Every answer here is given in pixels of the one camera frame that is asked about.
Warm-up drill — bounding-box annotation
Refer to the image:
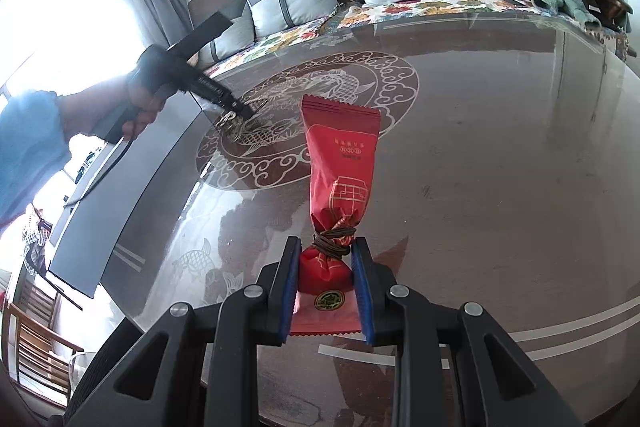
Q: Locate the floral sofa cover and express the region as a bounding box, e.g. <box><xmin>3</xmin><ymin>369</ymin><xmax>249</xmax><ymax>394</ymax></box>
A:
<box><xmin>202</xmin><ymin>0</ymin><xmax>640</xmax><ymax>80</ymax></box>

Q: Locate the person's left forearm blue sleeve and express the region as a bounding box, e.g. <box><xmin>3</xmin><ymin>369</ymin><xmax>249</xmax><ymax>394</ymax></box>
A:
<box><xmin>0</xmin><ymin>74</ymin><xmax>132</xmax><ymax>228</ymax></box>

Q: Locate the dark wooden box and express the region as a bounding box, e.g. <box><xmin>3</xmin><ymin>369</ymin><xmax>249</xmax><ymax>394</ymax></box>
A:
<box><xmin>575</xmin><ymin>0</ymin><xmax>632</xmax><ymax>28</ymax></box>

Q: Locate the wooden chair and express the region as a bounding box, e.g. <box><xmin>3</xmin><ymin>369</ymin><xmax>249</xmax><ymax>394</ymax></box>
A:
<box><xmin>4</xmin><ymin>287</ymin><xmax>87</xmax><ymax>404</ymax></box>

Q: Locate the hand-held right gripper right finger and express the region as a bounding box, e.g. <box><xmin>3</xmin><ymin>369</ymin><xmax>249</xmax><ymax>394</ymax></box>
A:
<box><xmin>350</xmin><ymin>237</ymin><xmax>587</xmax><ymax>427</ymax></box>

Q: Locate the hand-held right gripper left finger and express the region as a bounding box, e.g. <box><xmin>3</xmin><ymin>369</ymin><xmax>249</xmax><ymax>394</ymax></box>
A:
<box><xmin>65</xmin><ymin>236</ymin><xmax>302</xmax><ymax>427</ymax></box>

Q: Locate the red snack packet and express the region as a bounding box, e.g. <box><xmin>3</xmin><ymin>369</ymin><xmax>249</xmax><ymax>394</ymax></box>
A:
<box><xmin>289</xmin><ymin>94</ymin><xmax>382</xmax><ymax>338</ymax></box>

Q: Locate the white cardboard box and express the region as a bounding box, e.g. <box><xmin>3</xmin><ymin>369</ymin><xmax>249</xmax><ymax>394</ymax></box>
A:
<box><xmin>47</xmin><ymin>92</ymin><xmax>223</xmax><ymax>310</ymax></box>

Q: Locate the person's left hand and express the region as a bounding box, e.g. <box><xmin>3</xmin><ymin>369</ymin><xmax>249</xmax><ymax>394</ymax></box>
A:
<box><xmin>119</xmin><ymin>74</ymin><xmax>167</xmax><ymax>142</ymax></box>

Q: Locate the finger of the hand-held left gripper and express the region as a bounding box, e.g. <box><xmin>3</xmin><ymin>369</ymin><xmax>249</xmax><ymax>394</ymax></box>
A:
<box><xmin>215</xmin><ymin>97</ymin><xmax>257</xmax><ymax>128</ymax></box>

